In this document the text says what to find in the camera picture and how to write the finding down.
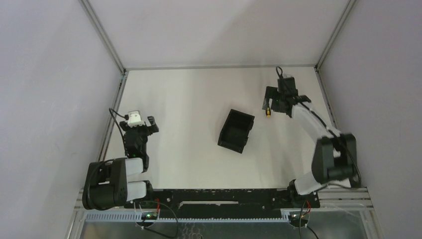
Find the yellow black screwdriver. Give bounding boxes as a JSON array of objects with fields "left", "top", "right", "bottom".
[{"left": 266, "top": 107, "right": 271, "bottom": 118}]

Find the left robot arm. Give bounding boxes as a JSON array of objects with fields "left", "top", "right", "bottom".
[{"left": 82, "top": 116, "right": 159, "bottom": 211}]

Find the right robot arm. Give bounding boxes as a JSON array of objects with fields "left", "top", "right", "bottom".
[{"left": 262, "top": 75, "right": 362, "bottom": 207}]

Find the black plastic bin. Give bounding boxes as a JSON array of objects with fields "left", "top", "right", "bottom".
[{"left": 217, "top": 109, "right": 255, "bottom": 154}]

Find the left controller board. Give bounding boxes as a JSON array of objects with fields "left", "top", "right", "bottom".
[{"left": 141, "top": 213, "right": 158, "bottom": 221}]

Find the controller board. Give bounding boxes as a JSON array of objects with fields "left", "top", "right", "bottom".
[
  {"left": 141, "top": 213, "right": 158, "bottom": 221},
  {"left": 288, "top": 213, "right": 310, "bottom": 228}
]

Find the right controller board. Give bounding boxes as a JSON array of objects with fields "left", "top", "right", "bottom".
[{"left": 288, "top": 213, "right": 310, "bottom": 228}]

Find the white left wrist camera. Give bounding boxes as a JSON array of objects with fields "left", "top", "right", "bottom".
[{"left": 127, "top": 111, "right": 145, "bottom": 127}]

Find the left black camera cable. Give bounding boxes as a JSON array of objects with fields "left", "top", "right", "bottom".
[{"left": 108, "top": 108, "right": 129, "bottom": 146}]

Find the aluminium frame rail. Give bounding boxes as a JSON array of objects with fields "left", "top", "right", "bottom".
[{"left": 97, "top": 71, "right": 128, "bottom": 162}]

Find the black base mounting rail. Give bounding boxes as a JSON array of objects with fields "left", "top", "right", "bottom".
[{"left": 124, "top": 188, "right": 320, "bottom": 220}]

